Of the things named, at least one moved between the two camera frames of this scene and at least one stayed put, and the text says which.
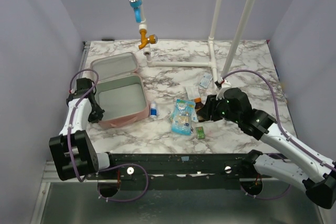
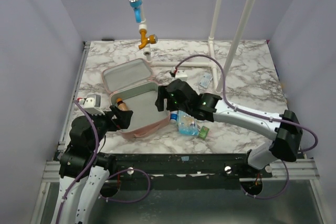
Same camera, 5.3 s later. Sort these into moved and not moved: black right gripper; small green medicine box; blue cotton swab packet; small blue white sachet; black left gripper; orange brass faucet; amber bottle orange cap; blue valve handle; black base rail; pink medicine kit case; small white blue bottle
Moved: black left gripper; blue cotton swab packet; small green medicine box; small white blue bottle; pink medicine kit case; amber bottle orange cap; black right gripper
Not moved: black base rail; blue valve handle; small blue white sachet; orange brass faucet
